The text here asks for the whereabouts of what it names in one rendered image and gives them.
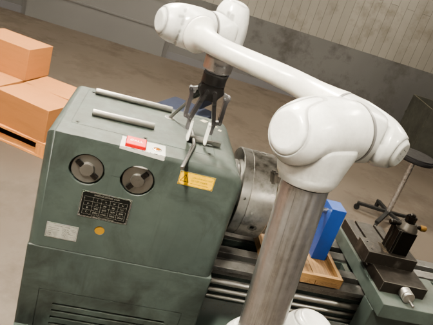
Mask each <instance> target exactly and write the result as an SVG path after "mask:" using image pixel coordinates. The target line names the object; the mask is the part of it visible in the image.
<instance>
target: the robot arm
mask: <svg viewBox="0 0 433 325"><path fill-rule="evenodd" d="M248 25H249V9H248V7H247V6H246V5H245V4H244V3H242V2H240V1H237V0H223V1H222V2H221V3H220V5H219V6H218V8H217V10H216V11H209V10H206V9H205V8H202V7H199V6H195V5H189V4H185V3H170V4H166V5H164V6H162V7H161V8H160V9H159V10H158V12H157V14H156V16H155V30H156V31H157V34H158V35H159V36H160V37H161V38H162V39H163V40H165V41H167V42H169V43H172V44H175V46H178V47H181V48H183V49H185V50H188V51H190V52H192V53H195V54H199V53H202V52H205V53H206V57H205V60H204V64H203V67H204V68H205V70H204V73H203V75H202V79H201V82H200V83H199V84H198V86H193V85H190V86H189V95H188V99H187V102H186V105H185V108H184V112H183V114H184V117H186V118H187V123H186V129H187V130H188V132H187V134H186V141H188V140H189V136H190V133H191V129H192V127H193V123H194V118H193V117H194V116H195V114H196V112H197V111H198V109H199V108H200V105H201V104H202V103H203V102H204V101H210V102H212V110H211V123H208V126H207V130H206V134H205V136H204V140H203V145H206V143H207V138H208V136H209V135H212V134H213V130H214V128H215V126H221V125H222V121H223V119H224V115H225V112H226V108H227V105H228V103H229V102H230V100H231V96H230V95H227V94H225V92H224V88H225V85H226V81H227V76H228V75H231V72H232V69H233V67H235V68H237V69H239V70H241V71H244V72H246V73H248V74H250V75H252V76H254V77H256V78H259V79H261V80H263V81H265V82H267V83H269V84H271V85H273V86H275V87H277V88H279V89H281V90H283V91H285V92H287V93H289V94H291V95H292V96H294V97H295V98H297V99H295V100H293V101H291V102H289V103H287V104H285V105H283V106H282V107H281V108H279V109H278V110H277V111H276V113H275V114H274V115H273V117H272V119H271V122H270V124H269V129H268V140H269V145H270V147H271V149H272V151H273V153H274V154H275V156H276V158H277V169H278V173H279V176H280V177H281V181H280V185H279V187H278V191H277V194H276V198H275V200H274V204H273V209H272V211H271V215H270V218H269V222H268V224H267V228H266V231H265V235H264V239H263V241H262V245H261V248H260V252H259V254H258V258H257V261H256V265H255V269H254V272H253V276H252V278H251V282H250V285H249V289H248V291H247V295H246V298H245V302H244V306H243V308H242V312H241V315H240V317H237V318H235V319H233V320H231V321H230V322H228V323H227V325H330V323H329V321H328V320H327V319H326V318H325V317H324V316H323V315H321V314H320V313H318V312H317V311H314V310H311V309H306V308H305V309H297V310H294V311H291V312H289V310H290V308H291V304H292V302H293V299H294V295H295V293H296V289H297V287H298V283H299V281H300V277H301V275H302V272H303V268H304V266H305V262H306V260H307V256H308V254H309V250H310V248H311V244H312V242H313V239H314V235H315V233H316V229H317V227H318V223H319V221H320V217H321V215H322V211H323V208H324V206H325V202H326V200H327V196H328V194H329V192H331V191H333V190H334V189H335V188H336V187H337V186H338V185H339V183H340V181H341V180H342V179H343V177H344V176H345V174H346V173H347V172H348V170H349V169H350V167H351V166H352V165H353V164H354V163H366V162H368V163H369V164H371V165H373V166H377V167H381V168H390V167H391V166H396V165H397V164H399V163H400V162H401V161H402V160H403V158H404V157H405V156H406V154H407V152H408V150H409V148H410V143H409V137H408V136H407V134H406V132H405V131H404V129H403V128H402V127H401V125H400V124H399V123H398V122H397V120H395V119H394V118H393V117H391V116H390V115H389V114H387V113H386V112H384V111H383V110H382V109H380V108H378V107H377V106H376V105H374V104H372V103H371V102H369V101H367V100H365V99H362V98H361V97H358V96H357V95H354V94H352V93H350V92H348V91H345V90H342V89H339V88H337V87H334V86H331V85H329V84H327V83H324V82H322V81H320V80H318V79H316V78H313V77H311V76H310V75H307V74H305V73H303V72H301V71H299V70H297V69H295V68H293V67H291V66H288V65H286V64H283V63H281V62H279V61H276V60H274V59H271V58H270V57H267V56H264V55H262V54H259V53H257V52H255V51H252V50H250V49H248V48H245V47H243V43H244V41H245V37H246V34H247V29H248ZM196 90H199V93H200V97H199V98H198V101H197V102H196V104H195V105H194V107H193V109H192V111H191V112H190V113H189V114H188V112H189V108H190V105H191V102H192V99H193V93H195V92H196ZM222 96H223V100H224V101H223V103H222V107H221V110H220V114H219V116H218V120H217V121H216V108H217V100H218V99H220V98H221V97H222Z"/></svg>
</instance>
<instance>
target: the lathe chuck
mask: <svg viewBox="0 0 433 325"><path fill-rule="evenodd" d="M251 150H252V149H251ZM252 151H253V155H254V158H255V171H254V178H253V186H252V190H251V195H250V198H249V202H248V205H247V209H246V211H245V214H244V217H243V219H242V221H241V223H240V225H239V227H238V228H237V229H236V230H235V231H234V232H233V233H235V234H239V235H244V236H248V237H253V238H255V237H258V236H259V235H260V234H261V233H262V232H263V230H264V229H265V227H266V226H267V223H268V221H269V218H270V215H271V211H272V209H273V204H274V200H275V198H276V194H277V189H278V183H275V184H271V182H270V175H271V172H275V174H279V173H278V169H277V160H276V157H275V156H274V155H273V154H270V153H266V154H267V155H263V154H261V153H260V151H257V150H252ZM262 153H265V152H262ZM249 225H255V226H256V229H255V230H248V229H247V227H248V226H249Z"/></svg>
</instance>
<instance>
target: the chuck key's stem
mask: <svg viewBox="0 0 433 325"><path fill-rule="evenodd" d="M192 138H195V141H196V143H200V144H203V140H204V137H199V136H196V135H191V134H190V136H189V140H188V141H191V142H192ZM206 144H210V145H212V146H217V147H220V145H221V142H218V141H210V140H207V143H206Z"/></svg>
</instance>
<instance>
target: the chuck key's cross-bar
mask: <svg viewBox="0 0 433 325"><path fill-rule="evenodd" d="M191 135H195V134H194V131H193V127H192V129H191ZM195 146H196V141H195V138H192V145H191V148H190V149H189V151H188V153H187V155H186V157H185V159H184V160H183V162H182V164H181V166H180V169H181V170H183V169H184V168H185V166H186V164H187V162H188V160H189V158H190V156H191V154H192V152H193V150H194V148H195Z"/></svg>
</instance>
